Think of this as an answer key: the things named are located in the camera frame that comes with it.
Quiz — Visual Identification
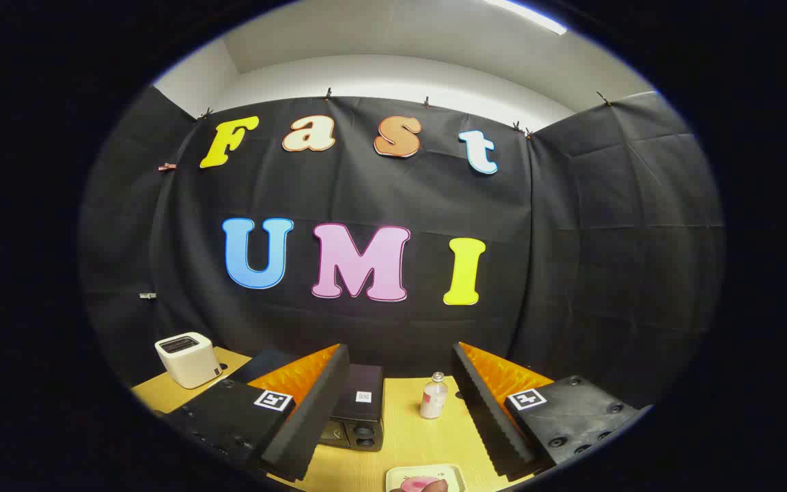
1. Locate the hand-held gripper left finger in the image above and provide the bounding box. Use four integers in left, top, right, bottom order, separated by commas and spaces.
161, 344, 351, 482

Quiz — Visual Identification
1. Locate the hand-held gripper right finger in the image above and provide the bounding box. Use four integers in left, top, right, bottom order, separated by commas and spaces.
452, 342, 654, 480

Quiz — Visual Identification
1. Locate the black toaster oven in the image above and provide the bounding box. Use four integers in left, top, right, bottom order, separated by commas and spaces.
318, 364, 385, 452

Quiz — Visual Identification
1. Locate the cream square plate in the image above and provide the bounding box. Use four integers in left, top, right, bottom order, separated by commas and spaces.
385, 465, 467, 492

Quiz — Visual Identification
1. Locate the white pop-up toaster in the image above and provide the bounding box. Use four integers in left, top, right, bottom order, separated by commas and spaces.
154, 332, 222, 390

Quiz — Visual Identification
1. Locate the small clear bottle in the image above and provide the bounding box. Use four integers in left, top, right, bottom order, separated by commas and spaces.
419, 372, 449, 420

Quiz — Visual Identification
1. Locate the black backdrop cloth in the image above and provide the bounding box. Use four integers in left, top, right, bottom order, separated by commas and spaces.
79, 85, 726, 411

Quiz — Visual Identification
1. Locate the ceiling light strip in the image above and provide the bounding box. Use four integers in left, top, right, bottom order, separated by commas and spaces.
482, 0, 567, 36

